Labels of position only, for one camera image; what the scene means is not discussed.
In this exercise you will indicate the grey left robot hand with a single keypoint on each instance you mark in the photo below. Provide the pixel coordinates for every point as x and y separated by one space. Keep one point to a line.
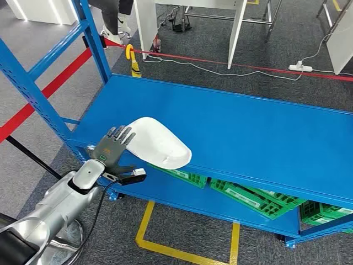
110 150

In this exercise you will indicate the white curved plastic part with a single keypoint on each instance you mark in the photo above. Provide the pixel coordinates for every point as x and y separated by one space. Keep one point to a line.
157 142

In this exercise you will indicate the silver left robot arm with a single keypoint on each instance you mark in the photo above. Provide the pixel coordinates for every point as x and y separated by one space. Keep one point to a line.
60 204

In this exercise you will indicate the blue metal shelf rack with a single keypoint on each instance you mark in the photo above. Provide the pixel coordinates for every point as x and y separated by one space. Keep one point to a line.
220 128

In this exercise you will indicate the yellow umbrella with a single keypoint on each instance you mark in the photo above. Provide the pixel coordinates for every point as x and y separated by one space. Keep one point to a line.
134 66

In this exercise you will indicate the wide red barrier belt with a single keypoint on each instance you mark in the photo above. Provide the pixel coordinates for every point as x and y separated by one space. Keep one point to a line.
41 95

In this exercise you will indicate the small red canister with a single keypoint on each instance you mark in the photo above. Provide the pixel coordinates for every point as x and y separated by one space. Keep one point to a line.
156 44

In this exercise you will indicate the white glossy panel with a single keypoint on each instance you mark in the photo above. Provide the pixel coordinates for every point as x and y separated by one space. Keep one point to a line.
41 11

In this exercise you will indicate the white power strip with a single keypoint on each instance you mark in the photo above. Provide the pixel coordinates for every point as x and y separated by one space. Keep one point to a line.
300 68

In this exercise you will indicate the white panel desk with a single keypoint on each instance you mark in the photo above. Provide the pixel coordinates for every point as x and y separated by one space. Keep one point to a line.
342 44

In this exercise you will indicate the black stanchion post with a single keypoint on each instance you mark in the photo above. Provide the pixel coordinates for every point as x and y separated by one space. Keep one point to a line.
33 157

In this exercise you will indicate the steel table frame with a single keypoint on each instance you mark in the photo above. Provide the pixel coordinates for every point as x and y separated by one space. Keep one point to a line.
273 22

